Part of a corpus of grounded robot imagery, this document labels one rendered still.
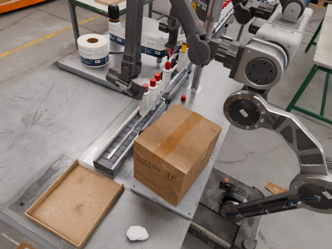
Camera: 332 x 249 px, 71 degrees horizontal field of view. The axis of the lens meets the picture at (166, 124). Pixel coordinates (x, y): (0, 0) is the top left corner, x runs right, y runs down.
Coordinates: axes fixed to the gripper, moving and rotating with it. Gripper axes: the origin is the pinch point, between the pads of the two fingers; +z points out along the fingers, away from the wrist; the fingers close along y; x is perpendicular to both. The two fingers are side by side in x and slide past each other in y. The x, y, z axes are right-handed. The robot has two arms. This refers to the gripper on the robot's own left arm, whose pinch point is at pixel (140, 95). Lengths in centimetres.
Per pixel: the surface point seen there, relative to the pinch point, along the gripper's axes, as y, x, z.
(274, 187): -103, 18, 122
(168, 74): -1.9, -21.1, 23.1
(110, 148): 2.8, 29.9, -1.0
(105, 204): -11, 51, -12
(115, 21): 58, -50, 41
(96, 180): 0.0, 45.0, -7.6
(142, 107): 0.6, 4.1, 11.4
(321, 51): -104, -130, 148
